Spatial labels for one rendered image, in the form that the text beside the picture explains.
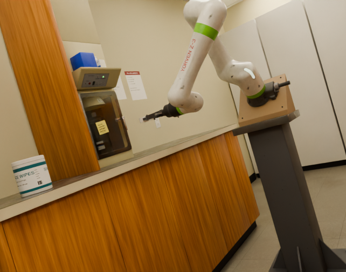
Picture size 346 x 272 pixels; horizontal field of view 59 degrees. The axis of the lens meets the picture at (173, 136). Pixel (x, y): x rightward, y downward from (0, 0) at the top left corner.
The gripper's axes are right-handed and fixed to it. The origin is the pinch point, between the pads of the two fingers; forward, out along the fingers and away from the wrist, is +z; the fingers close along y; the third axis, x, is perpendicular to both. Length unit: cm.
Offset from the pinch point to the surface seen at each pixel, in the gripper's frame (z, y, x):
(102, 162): 23.3, 21.3, 17.4
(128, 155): 23.4, -0.6, 18.5
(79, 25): 23, 9, -68
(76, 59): 17, 24, -43
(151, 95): 66, -98, -29
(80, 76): 15.2, 26.1, -31.9
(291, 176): -64, -29, 54
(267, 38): -6, -284, -74
